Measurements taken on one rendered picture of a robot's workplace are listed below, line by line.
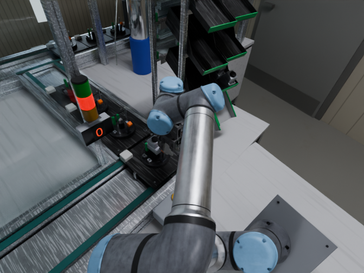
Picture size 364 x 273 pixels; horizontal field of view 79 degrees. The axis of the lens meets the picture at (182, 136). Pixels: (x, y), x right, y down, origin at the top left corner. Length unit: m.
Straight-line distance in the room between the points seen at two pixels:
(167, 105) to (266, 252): 0.50
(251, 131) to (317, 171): 1.36
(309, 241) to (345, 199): 1.69
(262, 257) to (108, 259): 0.45
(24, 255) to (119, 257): 0.64
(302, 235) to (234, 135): 0.67
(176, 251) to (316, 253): 0.65
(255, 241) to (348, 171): 2.20
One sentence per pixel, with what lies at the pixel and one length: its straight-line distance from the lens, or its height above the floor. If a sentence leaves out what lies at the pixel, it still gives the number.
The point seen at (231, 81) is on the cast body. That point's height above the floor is 1.23.
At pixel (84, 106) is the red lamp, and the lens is 0.80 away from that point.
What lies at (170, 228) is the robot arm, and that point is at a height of 1.42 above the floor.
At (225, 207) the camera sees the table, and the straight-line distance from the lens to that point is 1.07.
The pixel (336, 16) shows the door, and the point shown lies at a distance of 2.96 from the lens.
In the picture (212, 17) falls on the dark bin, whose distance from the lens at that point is 0.89.
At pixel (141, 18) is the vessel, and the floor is 1.28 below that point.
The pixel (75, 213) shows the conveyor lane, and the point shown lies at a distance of 1.04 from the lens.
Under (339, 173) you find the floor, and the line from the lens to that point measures 2.79.
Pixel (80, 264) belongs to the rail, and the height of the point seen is 0.96.
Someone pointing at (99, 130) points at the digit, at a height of 1.21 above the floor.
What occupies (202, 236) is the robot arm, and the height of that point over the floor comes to 1.43.
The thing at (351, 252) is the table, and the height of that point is 0.86.
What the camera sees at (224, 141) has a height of 0.86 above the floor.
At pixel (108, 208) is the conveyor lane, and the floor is 0.92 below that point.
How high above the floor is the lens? 1.80
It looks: 46 degrees down
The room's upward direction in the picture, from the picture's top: 4 degrees clockwise
